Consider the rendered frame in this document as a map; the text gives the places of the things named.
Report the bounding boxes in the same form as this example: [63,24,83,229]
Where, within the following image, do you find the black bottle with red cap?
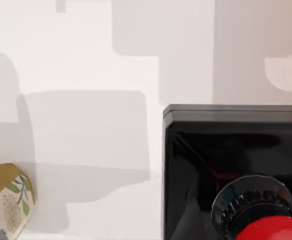
[162,103,292,240]

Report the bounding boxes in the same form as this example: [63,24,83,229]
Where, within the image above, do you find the olive floral patterned box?
[0,162,36,240]

